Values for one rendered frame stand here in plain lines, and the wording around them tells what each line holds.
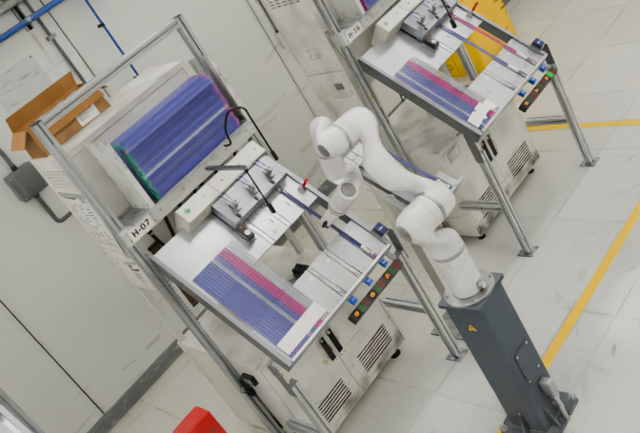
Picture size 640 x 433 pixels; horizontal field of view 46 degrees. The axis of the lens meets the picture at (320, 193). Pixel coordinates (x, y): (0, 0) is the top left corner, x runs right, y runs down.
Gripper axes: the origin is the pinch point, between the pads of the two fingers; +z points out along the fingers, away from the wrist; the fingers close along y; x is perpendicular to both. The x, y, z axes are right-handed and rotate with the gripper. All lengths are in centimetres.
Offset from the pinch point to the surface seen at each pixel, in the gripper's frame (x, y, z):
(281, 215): -17.0, 9.8, 3.6
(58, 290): -100, 64, 147
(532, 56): 21, -149, -3
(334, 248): 9.4, 7.8, -0.5
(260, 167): -37.4, 0.6, -0.7
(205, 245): -32, 41, 6
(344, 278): 20.3, 16.2, -2.3
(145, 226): -52, 54, -1
